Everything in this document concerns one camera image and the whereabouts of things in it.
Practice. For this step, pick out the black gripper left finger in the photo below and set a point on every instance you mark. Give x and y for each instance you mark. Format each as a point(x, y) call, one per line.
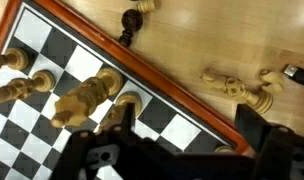
point(132, 157)

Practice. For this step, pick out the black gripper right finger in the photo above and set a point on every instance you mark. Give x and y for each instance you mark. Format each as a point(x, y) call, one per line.
point(279, 150)

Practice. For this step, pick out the light wooden piece lying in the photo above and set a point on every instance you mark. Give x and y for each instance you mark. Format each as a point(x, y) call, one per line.
point(260, 101)

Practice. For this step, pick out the large light wooden chess piece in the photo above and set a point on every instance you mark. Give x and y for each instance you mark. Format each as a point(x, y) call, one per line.
point(75, 107)

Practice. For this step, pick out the black chess pawn lying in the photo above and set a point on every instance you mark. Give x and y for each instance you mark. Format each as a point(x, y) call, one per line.
point(132, 22)

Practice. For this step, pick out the light wooden pawn off board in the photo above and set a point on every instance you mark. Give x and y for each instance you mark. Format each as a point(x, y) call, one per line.
point(145, 6)

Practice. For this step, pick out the light wooden pawn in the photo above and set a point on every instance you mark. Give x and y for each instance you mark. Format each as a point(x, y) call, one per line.
point(128, 106)

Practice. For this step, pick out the light wooden knight lying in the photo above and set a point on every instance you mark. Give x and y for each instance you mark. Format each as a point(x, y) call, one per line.
point(272, 81)

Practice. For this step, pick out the black usb cable plug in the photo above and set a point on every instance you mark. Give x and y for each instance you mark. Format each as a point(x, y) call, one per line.
point(294, 73)

